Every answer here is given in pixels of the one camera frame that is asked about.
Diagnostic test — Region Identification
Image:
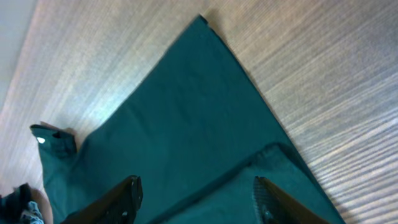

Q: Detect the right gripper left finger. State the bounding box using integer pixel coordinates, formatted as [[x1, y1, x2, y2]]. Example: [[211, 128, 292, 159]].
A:
[[62, 175, 143, 224]]

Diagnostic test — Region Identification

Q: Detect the stack of folded black clothes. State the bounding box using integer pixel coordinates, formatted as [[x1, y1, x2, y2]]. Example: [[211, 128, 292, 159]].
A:
[[1, 184, 32, 223]]

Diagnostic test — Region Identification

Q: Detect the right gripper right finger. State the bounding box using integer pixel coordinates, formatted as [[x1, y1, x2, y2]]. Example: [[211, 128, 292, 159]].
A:
[[253, 176, 328, 224]]

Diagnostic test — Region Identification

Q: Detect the light grey folded garment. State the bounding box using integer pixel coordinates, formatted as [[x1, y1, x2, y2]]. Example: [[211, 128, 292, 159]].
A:
[[19, 201, 45, 224]]

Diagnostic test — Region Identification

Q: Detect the black t-shirt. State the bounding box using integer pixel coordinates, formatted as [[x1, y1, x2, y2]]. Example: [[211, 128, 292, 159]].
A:
[[30, 16, 343, 223]]

